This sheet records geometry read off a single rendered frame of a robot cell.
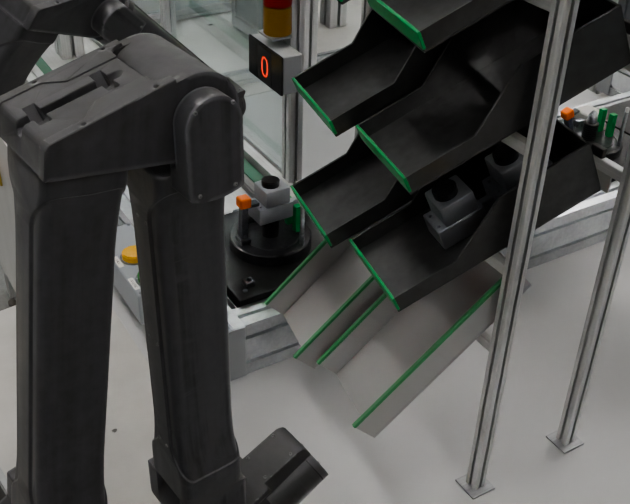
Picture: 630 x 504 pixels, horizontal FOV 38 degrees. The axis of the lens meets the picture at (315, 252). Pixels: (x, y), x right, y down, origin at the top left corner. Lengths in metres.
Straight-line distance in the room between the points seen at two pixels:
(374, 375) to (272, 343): 0.27
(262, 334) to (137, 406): 0.22
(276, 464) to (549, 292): 0.95
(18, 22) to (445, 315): 0.63
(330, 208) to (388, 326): 0.18
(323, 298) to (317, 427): 0.20
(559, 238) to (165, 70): 1.29
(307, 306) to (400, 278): 0.27
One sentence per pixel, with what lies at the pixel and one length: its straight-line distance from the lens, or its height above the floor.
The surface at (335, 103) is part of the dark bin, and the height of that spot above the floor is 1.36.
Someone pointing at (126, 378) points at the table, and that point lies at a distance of 1.48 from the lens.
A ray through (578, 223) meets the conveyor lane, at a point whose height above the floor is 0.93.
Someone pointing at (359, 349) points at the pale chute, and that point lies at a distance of 1.26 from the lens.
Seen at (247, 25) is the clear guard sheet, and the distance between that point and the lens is 1.80.
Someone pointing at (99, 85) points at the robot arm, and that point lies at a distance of 0.57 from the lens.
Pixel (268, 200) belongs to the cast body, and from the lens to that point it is 1.48.
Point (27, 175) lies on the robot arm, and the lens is 0.56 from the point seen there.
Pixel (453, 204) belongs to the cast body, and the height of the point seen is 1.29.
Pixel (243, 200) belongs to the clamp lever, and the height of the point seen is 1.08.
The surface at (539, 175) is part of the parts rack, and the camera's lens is 1.02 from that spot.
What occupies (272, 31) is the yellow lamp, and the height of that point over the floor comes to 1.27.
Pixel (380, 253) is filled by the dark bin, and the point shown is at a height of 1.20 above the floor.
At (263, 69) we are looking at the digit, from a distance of 1.64.
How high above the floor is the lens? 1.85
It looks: 35 degrees down
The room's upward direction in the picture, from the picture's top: 2 degrees clockwise
